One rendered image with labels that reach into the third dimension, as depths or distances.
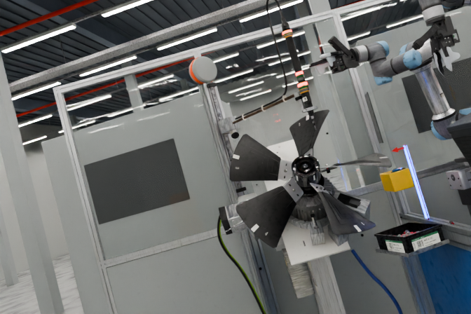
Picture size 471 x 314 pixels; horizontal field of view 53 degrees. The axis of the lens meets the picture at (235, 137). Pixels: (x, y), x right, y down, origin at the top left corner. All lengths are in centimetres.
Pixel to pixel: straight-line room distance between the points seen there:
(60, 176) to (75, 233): 53
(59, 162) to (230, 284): 236
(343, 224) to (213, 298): 120
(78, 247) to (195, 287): 199
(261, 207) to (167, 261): 102
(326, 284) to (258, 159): 63
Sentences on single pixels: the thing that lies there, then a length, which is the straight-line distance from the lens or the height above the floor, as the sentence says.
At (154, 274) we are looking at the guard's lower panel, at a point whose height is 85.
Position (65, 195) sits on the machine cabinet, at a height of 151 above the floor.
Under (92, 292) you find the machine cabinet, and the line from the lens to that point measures 466.
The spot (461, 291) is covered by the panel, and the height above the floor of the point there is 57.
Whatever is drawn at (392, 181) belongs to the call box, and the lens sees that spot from 238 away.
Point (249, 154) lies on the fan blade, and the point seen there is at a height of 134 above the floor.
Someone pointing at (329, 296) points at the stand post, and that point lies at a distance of 224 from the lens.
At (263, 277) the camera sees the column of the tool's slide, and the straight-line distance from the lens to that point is 268.
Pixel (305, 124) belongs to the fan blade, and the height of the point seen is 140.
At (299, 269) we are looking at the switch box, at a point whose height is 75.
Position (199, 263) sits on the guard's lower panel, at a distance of 282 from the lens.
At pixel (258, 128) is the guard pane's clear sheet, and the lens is 279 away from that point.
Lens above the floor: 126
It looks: 4 degrees up
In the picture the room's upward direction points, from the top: 16 degrees counter-clockwise
